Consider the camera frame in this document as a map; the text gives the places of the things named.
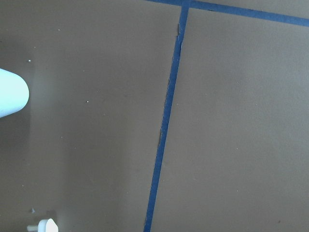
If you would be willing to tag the white power plug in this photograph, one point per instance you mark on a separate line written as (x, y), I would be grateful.
(44, 225)

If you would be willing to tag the light blue cup right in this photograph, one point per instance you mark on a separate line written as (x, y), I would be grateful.
(14, 93)

